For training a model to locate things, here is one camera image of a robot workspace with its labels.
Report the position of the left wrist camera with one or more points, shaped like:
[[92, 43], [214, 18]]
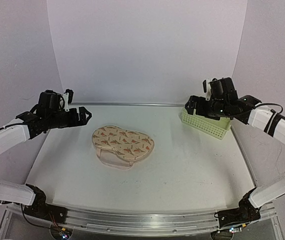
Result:
[[67, 99]]

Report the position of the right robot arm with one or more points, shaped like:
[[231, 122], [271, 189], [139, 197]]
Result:
[[261, 116]]

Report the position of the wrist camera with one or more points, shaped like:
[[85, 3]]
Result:
[[67, 99], [209, 88]]

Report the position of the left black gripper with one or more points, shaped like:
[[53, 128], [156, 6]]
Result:
[[74, 121]]

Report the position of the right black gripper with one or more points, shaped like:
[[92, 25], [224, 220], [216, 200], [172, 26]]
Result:
[[192, 102]]

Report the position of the floral mesh laundry bag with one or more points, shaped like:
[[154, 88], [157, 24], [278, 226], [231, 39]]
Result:
[[128, 145]]

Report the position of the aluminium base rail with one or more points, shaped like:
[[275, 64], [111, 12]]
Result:
[[73, 224]]

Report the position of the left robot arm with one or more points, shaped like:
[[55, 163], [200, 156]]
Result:
[[26, 126]]

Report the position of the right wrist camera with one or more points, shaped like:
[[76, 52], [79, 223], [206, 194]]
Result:
[[209, 88]]

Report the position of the pale green perforated basket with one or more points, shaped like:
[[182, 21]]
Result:
[[214, 128]]

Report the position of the pink bra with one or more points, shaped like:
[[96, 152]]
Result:
[[112, 160]]

